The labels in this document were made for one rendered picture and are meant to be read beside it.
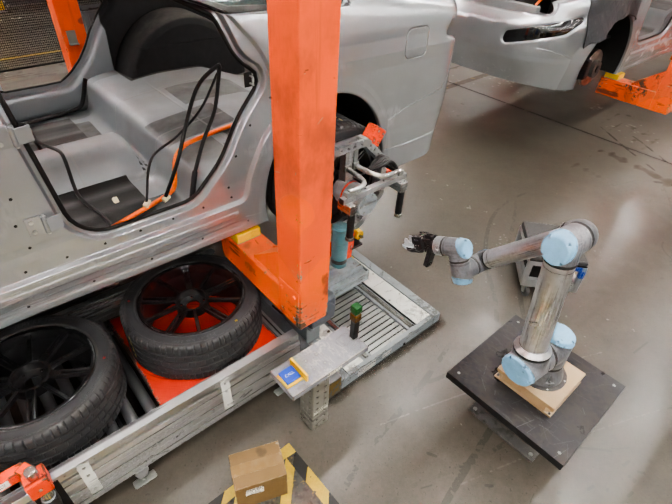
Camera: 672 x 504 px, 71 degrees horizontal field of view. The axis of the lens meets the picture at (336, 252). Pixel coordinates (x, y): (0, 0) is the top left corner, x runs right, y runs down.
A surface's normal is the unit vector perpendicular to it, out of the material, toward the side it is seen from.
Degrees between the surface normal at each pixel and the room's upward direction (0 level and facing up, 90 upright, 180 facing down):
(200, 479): 0
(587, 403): 0
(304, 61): 90
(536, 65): 97
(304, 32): 90
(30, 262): 92
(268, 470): 0
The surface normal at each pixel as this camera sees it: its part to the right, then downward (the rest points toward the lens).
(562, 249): -0.81, 0.23
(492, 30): -0.67, 0.36
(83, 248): 0.64, 0.52
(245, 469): 0.04, -0.77
